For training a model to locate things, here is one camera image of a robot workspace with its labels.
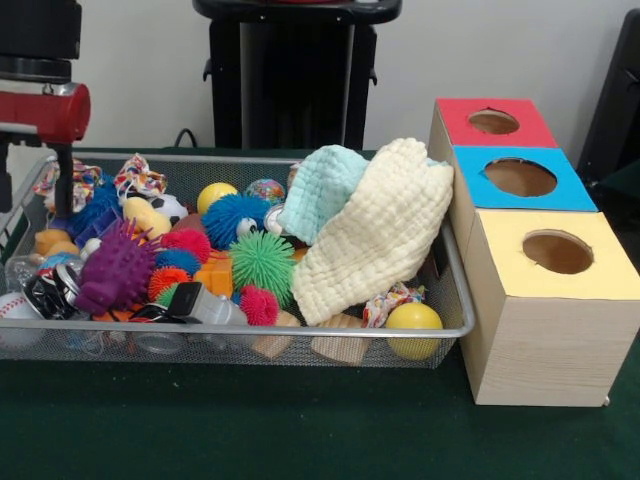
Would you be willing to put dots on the plain green spiky ball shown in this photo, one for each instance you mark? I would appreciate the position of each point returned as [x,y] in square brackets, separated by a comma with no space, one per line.
[262,265]

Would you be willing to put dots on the black chair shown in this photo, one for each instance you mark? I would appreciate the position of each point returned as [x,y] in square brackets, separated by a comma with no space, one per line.
[620,100]

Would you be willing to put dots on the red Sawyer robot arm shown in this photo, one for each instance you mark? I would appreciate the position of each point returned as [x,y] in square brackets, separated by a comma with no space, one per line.
[35,35]

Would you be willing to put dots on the wooden box with three holes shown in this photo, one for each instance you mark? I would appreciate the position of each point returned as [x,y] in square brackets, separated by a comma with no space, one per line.
[550,350]

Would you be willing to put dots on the neighbouring green covered table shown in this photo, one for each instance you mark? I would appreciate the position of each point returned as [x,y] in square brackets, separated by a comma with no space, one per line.
[625,200]

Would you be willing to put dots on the crumpled colourful printed wrapper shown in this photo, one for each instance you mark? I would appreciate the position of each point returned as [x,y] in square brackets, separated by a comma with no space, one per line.
[87,180]
[142,180]

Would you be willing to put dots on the crushed black can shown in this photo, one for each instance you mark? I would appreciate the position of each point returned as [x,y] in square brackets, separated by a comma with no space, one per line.
[45,297]

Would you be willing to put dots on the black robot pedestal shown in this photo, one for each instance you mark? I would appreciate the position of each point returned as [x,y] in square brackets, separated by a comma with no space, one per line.
[280,75]

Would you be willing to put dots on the blue spiky ball with eyes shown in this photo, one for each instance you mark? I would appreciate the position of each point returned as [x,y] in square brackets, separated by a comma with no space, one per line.
[230,215]

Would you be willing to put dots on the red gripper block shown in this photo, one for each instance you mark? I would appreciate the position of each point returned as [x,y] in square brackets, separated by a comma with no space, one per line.
[45,115]

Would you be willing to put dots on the purple spiky rubber toy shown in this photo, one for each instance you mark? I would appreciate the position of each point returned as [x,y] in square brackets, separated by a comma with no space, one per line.
[117,270]

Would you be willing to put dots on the cream waffle cloth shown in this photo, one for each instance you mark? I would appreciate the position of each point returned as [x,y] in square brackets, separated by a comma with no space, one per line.
[375,235]

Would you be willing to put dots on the clear plastic bottle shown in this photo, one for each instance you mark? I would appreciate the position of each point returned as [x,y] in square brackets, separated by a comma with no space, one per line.
[22,272]

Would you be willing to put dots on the light blue waffle cloth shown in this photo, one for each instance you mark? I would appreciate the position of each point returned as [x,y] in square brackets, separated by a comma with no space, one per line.
[320,190]

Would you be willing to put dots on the large yellow ball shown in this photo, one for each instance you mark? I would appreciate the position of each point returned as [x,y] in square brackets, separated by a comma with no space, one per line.
[414,330]

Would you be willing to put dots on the dark green table cloth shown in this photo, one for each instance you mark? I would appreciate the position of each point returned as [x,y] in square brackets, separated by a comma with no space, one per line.
[250,425]

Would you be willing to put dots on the white baseball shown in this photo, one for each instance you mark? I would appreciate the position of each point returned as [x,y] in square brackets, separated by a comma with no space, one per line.
[17,307]

